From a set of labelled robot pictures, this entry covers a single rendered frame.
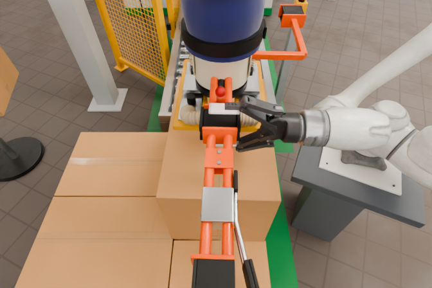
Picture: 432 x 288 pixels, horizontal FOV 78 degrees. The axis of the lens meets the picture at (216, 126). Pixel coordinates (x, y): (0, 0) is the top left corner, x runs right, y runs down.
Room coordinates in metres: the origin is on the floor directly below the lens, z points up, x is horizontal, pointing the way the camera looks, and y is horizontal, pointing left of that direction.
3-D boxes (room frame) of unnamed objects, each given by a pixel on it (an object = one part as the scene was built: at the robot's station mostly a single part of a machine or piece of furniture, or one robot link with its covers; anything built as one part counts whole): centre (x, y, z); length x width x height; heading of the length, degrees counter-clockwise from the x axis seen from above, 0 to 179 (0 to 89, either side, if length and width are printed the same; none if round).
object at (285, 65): (1.63, -0.52, 0.50); 0.07 x 0.07 x 1.00; 0
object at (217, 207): (0.22, 0.00, 1.23); 0.07 x 0.07 x 0.04; 88
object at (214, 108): (0.43, -0.02, 1.30); 0.07 x 0.03 x 0.01; 88
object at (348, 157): (0.71, -0.65, 0.79); 0.22 x 0.18 x 0.06; 166
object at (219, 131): (0.43, -0.01, 1.24); 0.10 x 0.08 x 0.06; 88
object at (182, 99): (0.69, 0.08, 1.13); 0.34 x 0.10 x 0.05; 178
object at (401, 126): (0.68, -0.65, 0.93); 0.18 x 0.16 x 0.22; 36
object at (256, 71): (0.68, -0.11, 1.13); 0.34 x 0.10 x 0.05; 178
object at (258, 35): (0.68, -0.02, 1.35); 0.23 x 0.23 x 0.04
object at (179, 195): (0.67, -0.02, 0.74); 0.60 x 0.40 x 0.40; 178
